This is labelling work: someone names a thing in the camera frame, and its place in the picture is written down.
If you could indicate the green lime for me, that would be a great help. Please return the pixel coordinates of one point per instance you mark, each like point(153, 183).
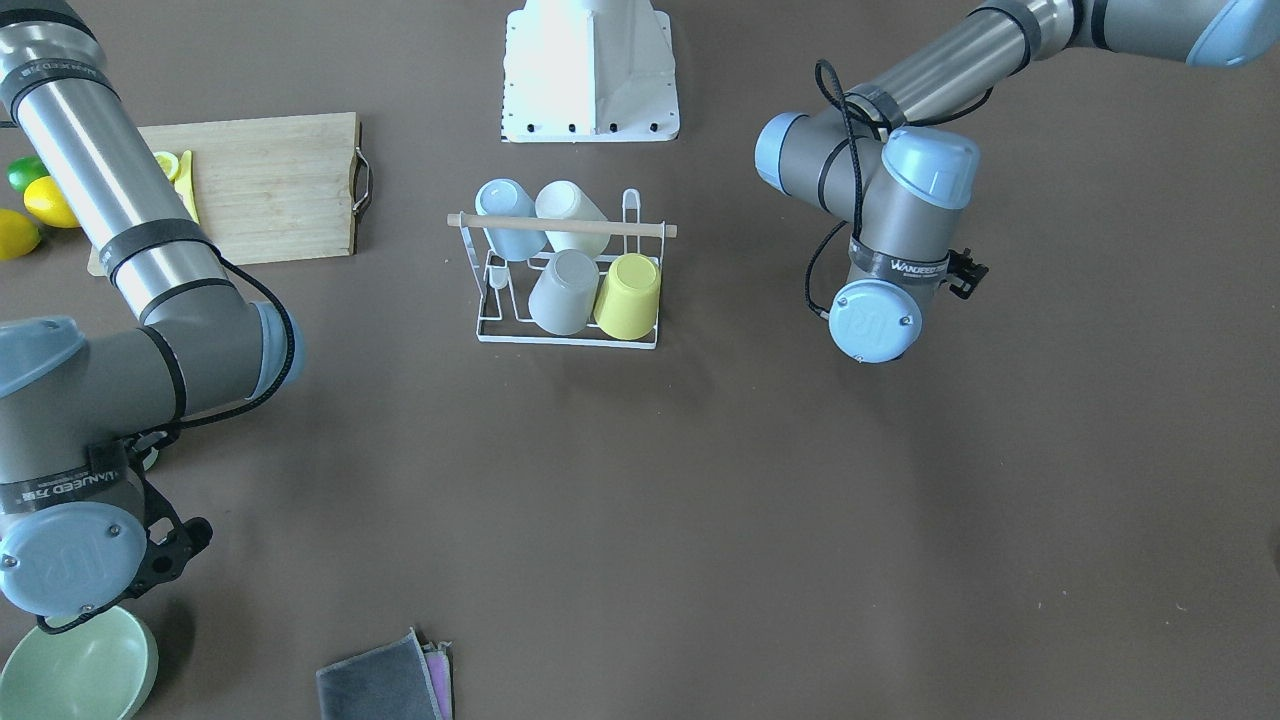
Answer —
point(22, 172)

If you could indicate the yellow plastic knife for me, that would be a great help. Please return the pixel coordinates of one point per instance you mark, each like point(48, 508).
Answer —
point(184, 184)

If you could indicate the yellow lemon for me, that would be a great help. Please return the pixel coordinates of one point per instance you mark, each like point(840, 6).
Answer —
point(18, 235)
point(45, 201)

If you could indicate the green bowl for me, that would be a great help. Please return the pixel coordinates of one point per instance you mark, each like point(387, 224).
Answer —
point(104, 669)

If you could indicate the cream white cup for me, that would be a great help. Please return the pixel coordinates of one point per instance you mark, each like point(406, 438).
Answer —
point(564, 200)

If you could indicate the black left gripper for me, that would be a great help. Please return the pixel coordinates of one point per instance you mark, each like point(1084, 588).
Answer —
point(974, 275)

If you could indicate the grey cloth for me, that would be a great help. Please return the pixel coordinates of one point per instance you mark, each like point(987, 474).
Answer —
point(390, 682)

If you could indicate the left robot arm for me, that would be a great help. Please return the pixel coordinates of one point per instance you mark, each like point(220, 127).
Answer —
point(876, 156)

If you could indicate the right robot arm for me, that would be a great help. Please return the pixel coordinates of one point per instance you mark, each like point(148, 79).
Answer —
point(83, 530)

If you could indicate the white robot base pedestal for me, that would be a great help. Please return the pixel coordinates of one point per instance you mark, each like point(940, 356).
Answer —
point(589, 72)

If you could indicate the yellow cup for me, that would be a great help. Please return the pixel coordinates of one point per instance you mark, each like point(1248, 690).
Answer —
point(628, 302)

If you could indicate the purple cloth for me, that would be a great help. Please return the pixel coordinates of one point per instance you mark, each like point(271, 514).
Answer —
point(437, 656)

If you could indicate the grey cup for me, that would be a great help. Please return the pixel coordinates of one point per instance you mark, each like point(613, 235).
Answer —
point(563, 299)

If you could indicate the bamboo cutting board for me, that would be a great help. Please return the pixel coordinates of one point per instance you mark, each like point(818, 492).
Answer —
point(273, 189)

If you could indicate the white wire cup holder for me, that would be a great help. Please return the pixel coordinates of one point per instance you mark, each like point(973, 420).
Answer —
point(507, 248)

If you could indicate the lemon slice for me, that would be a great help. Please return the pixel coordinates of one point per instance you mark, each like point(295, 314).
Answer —
point(169, 163)

